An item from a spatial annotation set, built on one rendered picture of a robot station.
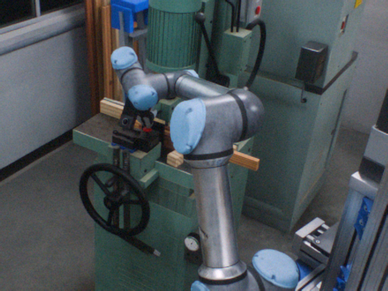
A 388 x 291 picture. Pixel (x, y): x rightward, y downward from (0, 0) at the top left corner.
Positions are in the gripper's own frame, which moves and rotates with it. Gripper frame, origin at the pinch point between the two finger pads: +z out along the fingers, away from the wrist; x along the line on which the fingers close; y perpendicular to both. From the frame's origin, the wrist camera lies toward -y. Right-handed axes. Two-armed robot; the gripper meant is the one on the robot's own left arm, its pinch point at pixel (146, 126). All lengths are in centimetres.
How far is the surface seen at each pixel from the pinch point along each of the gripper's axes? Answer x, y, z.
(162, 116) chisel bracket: 1.2, 10.0, 7.8
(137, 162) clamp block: -1.9, -12.0, 4.0
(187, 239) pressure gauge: -22.4, -22.7, 29.1
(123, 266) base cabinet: 9, -35, 62
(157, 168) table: -4.8, -7.1, 14.6
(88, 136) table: 26.2, -5.9, 12.5
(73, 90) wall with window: 123, 62, 112
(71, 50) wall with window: 123, 75, 87
